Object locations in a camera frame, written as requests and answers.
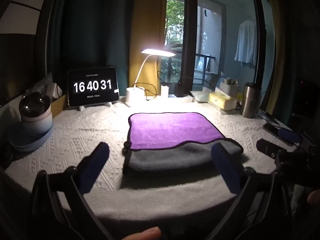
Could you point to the grey towel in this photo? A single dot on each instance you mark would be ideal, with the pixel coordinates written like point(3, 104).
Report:
point(175, 160)

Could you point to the yellow tissue box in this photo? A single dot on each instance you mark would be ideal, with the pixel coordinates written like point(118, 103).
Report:
point(222, 101)

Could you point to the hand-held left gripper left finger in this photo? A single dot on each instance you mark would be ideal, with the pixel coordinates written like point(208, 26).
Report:
point(93, 166)

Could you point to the white textured tablecloth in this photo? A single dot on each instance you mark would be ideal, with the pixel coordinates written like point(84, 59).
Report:
point(75, 135)

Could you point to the steel bowl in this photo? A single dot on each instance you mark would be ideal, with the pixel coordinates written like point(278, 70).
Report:
point(32, 105)

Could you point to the black phone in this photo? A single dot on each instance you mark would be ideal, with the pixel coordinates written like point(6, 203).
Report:
point(271, 128)

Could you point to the cardboard box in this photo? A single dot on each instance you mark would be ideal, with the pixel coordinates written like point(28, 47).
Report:
point(56, 103)

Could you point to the steel tumbler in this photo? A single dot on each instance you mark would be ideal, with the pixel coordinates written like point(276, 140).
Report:
point(248, 100)

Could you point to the yellow curtain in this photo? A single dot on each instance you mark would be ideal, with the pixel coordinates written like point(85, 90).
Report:
point(145, 30)

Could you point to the hanging white shirt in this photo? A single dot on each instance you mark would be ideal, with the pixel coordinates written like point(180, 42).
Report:
point(246, 43)

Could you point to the small white cylinder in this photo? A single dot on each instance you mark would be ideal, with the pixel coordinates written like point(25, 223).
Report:
point(164, 90)

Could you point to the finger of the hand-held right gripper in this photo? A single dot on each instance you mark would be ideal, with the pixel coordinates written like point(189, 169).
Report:
point(270, 148)
point(291, 135)

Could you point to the dark green curtain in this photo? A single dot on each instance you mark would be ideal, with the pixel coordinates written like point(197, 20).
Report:
point(95, 25)

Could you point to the person's right hand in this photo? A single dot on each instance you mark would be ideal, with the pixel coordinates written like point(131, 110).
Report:
point(314, 197)

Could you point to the black tablet clock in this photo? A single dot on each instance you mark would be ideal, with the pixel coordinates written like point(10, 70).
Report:
point(93, 86)

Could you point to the purple towel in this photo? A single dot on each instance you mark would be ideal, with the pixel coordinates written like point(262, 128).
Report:
point(172, 130)

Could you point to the white tablet stand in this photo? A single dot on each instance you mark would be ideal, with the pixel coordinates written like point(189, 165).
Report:
point(96, 105)

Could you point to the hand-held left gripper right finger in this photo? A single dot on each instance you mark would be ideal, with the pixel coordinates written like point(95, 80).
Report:
point(226, 167)

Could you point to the person's left hand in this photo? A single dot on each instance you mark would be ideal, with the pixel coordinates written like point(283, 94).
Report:
point(143, 233)

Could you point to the white desk lamp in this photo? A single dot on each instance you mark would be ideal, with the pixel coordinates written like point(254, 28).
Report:
point(136, 96)

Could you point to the white flat box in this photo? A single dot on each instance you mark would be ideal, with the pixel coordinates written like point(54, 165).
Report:
point(182, 98)

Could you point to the black power adapter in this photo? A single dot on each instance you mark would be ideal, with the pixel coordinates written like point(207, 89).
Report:
point(180, 88)

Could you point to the white woven basket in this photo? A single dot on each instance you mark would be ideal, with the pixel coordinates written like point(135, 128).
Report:
point(228, 89)

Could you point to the pink and blue bowl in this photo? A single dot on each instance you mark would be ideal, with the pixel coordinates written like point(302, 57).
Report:
point(37, 125)

